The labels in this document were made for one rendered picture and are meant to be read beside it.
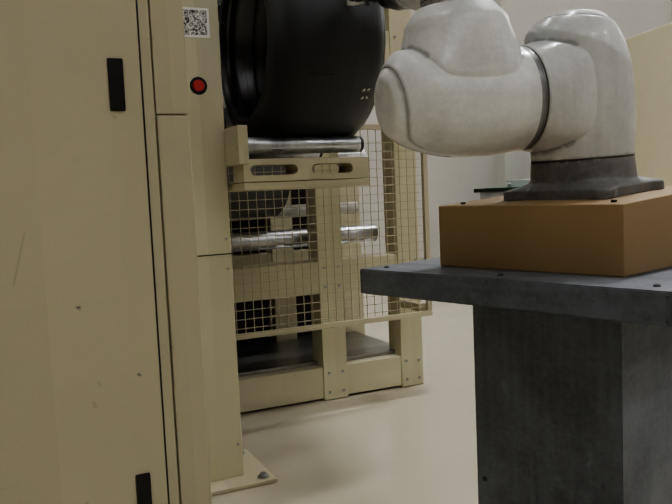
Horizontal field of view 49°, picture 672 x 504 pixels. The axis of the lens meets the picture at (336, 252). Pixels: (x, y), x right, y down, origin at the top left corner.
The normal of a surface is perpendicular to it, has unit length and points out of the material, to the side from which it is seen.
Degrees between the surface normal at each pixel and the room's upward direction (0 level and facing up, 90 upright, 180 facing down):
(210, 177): 90
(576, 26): 60
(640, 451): 90
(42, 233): 90
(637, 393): 90
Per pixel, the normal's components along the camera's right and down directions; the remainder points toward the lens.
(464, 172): 0.66, 0.04
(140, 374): 0.42, 0.06
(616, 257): -0.75, 0.09
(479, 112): 0.28, 0.37
